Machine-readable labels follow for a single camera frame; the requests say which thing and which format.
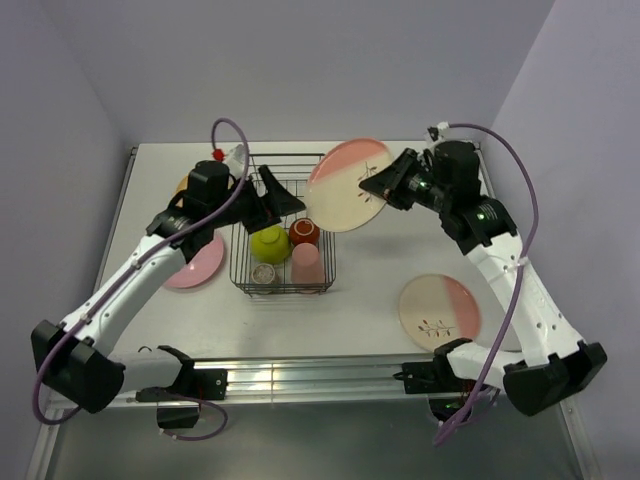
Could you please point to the pink cream plate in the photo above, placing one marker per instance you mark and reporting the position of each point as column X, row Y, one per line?
column 334, row 201
column 435, row 309

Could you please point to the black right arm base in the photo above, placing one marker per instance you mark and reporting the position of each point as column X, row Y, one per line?
column 431, row 377

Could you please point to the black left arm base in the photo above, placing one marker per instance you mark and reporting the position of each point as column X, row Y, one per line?
column 203, row 388

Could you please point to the orange plastic plate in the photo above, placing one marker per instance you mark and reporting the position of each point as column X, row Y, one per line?
column 182, row 186

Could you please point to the pink plastic plate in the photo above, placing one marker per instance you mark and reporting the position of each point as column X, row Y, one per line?
column 201, row 268

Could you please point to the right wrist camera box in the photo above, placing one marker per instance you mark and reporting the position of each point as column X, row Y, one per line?
column 435, row 134

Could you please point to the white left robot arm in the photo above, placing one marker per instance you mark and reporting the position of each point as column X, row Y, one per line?
column 73, row 358

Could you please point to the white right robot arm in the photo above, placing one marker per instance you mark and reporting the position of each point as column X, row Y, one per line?
column 554, row 361

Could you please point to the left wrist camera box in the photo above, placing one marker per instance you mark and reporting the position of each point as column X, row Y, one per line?
column 235, row 160

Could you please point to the salmon pink cup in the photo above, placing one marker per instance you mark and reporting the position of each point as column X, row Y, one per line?
column 307, row 271

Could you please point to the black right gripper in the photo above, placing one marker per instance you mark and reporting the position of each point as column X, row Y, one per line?
column 389, row 182

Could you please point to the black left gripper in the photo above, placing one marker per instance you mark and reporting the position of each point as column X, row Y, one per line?
column 279, row 202

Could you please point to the aluminium frame rail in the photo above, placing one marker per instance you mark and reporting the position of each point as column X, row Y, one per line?
column 288, row 380

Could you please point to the orange black mug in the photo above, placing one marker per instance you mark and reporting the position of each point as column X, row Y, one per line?
column 303, row 230

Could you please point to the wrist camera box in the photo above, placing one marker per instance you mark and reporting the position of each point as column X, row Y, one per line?
column 235, row 160
column 435, row 134

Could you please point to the speckled ceramic small cup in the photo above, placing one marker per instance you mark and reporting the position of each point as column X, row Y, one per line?
column 264, row 278

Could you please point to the lime green bowl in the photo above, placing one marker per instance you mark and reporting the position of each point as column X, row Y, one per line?
column 270, row 245

